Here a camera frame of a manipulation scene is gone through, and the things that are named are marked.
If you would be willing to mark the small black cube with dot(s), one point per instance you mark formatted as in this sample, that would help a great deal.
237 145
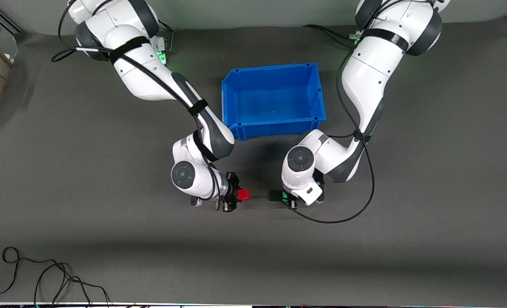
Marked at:
275 196

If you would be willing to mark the blue plastic storage bin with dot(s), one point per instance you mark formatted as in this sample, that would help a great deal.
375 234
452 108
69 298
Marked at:
274 102

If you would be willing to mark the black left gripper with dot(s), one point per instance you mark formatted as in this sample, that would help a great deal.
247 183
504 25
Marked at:
275 196

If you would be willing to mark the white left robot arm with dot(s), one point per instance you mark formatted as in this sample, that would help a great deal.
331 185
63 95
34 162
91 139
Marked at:
369 72

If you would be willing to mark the small red cube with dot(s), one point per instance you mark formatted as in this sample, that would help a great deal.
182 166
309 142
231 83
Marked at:
244 195

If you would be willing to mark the aluminium frame rail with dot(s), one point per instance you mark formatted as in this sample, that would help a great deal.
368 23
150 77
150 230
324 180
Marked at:
3 15

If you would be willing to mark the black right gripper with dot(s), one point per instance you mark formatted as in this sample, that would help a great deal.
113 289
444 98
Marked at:
231 191

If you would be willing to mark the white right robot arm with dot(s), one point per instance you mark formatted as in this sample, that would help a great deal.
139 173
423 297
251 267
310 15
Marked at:
146 72

